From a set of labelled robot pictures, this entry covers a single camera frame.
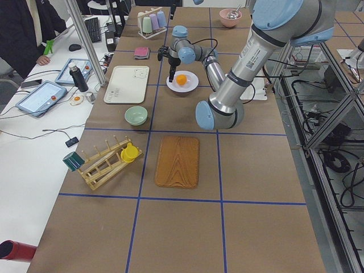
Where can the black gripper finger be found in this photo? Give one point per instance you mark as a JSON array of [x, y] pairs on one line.
[[172, 11], [172, 72]]

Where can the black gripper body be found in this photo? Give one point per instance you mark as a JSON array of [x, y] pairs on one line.
[[172, 61]]

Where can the orange fruit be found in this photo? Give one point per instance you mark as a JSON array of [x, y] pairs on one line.
[[181, 79]]

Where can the white round plate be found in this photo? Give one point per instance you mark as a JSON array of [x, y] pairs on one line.
[[190, 85]]

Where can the cream bear tray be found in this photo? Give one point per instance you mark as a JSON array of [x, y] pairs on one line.
[[127, 85]]

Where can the brown wooden tray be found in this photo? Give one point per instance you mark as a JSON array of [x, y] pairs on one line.
[[178, 162]]

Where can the blue tumbler cup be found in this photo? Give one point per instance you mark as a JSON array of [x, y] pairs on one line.
[[161, 19]]

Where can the purple tumbler cup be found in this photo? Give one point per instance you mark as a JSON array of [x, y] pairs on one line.
[[154, 22]]

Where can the white cup rack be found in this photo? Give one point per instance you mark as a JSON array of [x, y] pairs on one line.
[[140, 17]]

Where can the green tumbler cup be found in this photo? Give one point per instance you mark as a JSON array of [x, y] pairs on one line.
[[146, 25]]

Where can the pink and grey cloth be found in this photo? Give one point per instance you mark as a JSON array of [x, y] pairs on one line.
[[141, 53]]

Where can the pink bowl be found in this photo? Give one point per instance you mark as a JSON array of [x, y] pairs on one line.
[[228, 21]]

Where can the green ceramic bowl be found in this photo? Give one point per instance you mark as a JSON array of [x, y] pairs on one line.
[[136, 115]]

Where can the metal spoon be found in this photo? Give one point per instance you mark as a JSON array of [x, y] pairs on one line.
[[234, 14]]

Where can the black keyboard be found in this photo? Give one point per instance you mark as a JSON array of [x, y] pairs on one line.
[[93, 28]]

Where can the small silver cup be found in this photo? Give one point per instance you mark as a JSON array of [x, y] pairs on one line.
[[90, 97]]

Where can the black water bottle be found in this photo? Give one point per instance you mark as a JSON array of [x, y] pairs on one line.
[[78, 78]]

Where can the yellow mug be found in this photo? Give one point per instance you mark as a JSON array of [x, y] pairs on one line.
[[129, 153]]

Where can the fried egg toy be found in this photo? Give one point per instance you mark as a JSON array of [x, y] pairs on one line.
[[76, 100]]

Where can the black computer mouse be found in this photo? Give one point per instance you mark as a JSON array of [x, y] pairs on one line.
[[74, 47]]

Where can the far teach pendant tablet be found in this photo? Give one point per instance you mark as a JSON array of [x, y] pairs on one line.
[[83, 66]]

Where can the teach pendant tablet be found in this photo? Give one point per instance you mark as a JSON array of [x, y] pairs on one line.
[[83, 66], [42, 98]]

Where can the small black sensor puck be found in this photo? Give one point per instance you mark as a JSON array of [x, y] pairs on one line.
[[71, 142]]

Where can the wooden cup rack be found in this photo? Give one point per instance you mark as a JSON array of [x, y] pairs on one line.
[[105, 164]]

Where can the dark green mug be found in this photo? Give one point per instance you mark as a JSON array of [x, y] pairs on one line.
[[73, 161]]

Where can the near teach pendant tablet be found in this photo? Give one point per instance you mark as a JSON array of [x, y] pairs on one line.
[[42, 98]]

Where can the person in dark clothes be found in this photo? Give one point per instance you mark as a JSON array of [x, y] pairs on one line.
[[25, 26]]

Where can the red cylinder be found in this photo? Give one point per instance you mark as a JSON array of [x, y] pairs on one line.
[[17, 251]]

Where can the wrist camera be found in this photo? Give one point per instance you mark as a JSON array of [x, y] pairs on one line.
[[163, 51]]

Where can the aluminium frame post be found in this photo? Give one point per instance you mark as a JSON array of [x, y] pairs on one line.
[[81, 30]]

